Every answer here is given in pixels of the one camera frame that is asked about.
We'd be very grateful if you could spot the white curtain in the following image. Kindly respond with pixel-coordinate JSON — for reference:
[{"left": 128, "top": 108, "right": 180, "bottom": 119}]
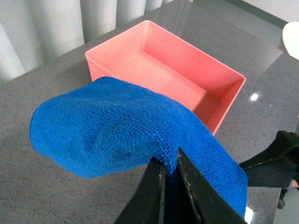
[{"left": 0, "top": 0, "right": 192, "bottom": 84}]

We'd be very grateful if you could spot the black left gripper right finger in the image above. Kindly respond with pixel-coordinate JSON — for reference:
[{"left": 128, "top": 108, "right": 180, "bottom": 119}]
[{"left": 177, "top": 148, "right": 246, "bottom": 224}]

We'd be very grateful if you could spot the blue microfiber cloth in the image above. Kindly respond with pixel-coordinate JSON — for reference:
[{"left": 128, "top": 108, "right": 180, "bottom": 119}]
[{"left": 29, "top": 77, "right": 247, "bottom": 223}]

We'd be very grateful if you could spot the pink plastic box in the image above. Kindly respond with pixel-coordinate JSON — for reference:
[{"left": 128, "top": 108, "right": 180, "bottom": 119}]
[{"left": 85, "top": 21, "right": 246, "bottom": 133}]

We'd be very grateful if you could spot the white round object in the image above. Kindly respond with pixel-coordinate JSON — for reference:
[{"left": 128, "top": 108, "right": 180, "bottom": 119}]
[{"left": 282, "top": 21, "right": 299, "bottom": 60}]

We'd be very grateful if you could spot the black gloved object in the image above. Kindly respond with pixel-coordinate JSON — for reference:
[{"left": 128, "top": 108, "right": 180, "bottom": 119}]
[{"left": 239, "top": 130, "right": 299, "bottom": 210}]

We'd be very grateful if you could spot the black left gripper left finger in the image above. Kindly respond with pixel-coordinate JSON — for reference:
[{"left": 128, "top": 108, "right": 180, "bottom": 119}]
[{"left": 115, "top": 158, "right": 166, "bottom": 224}]

